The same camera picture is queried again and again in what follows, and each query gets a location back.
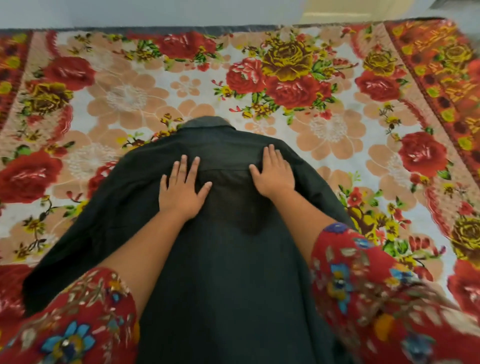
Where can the person's right hand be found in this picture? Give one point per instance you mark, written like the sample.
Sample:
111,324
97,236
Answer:
273,178

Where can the person's left hand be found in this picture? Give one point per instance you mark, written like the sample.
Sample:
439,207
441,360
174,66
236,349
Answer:
180,198

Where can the black shirt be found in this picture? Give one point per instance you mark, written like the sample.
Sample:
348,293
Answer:
232,281

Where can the bed with floral sheet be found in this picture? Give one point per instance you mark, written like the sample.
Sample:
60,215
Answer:
112,97

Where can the person's right forearm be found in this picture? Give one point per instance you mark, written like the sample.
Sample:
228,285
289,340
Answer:
303,221

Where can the person's left forearm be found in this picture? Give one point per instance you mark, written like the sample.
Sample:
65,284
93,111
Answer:
146,255

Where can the red floral dress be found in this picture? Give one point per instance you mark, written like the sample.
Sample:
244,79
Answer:
375,281

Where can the cream door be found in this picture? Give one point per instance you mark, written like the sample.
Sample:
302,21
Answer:
337,7

